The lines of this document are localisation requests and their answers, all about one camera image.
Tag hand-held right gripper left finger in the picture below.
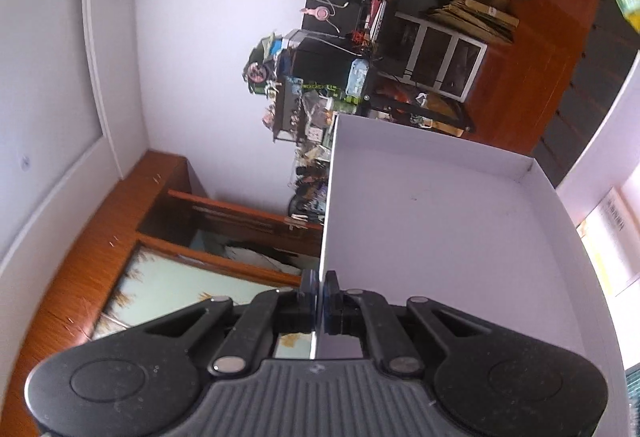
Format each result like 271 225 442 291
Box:
132 269 319 375

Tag white cabinet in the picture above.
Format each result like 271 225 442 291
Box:
395 12 489 101

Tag green cutting mat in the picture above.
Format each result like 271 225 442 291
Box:
624 359 640 423

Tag black shelf rack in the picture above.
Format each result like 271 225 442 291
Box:
260 77 341 143

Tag white box lid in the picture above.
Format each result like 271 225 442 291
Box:
309 113 628 437

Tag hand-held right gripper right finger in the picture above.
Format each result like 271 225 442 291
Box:
322 269 497 376

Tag pink headphones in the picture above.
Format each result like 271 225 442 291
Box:
299 2 351 23

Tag blue wipes pack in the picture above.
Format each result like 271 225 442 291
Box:
345 58 371 97

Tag white orange medicine box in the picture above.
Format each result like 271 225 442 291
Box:
575 187 640 298

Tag flattened cardboard stack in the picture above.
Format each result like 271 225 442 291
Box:
425 0 521 44

